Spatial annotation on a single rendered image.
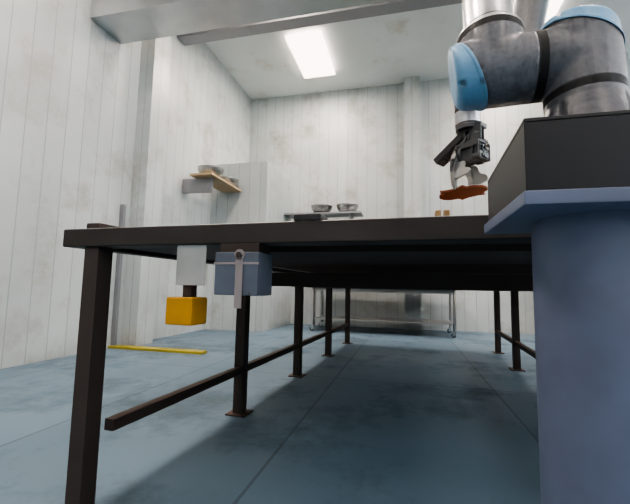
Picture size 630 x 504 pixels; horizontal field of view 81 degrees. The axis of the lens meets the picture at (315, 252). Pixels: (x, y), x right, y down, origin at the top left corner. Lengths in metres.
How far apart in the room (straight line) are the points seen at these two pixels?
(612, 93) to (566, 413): 0.47
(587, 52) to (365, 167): 7.09
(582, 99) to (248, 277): 0.80
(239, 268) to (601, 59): 0.86
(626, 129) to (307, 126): 7.84
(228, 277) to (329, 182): 6.81
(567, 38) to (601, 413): 0.56
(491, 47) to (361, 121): 7.40
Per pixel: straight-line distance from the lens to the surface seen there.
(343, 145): 7.99
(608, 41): 0.80
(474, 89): 0.75
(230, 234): 1.09
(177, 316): 1.16
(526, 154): 0.60
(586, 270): 0.65
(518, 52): 0.76
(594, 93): 0.74
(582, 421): 0.67
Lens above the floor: 0.73
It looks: 6 degrees up
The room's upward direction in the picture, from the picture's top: 1 degrees clockwise
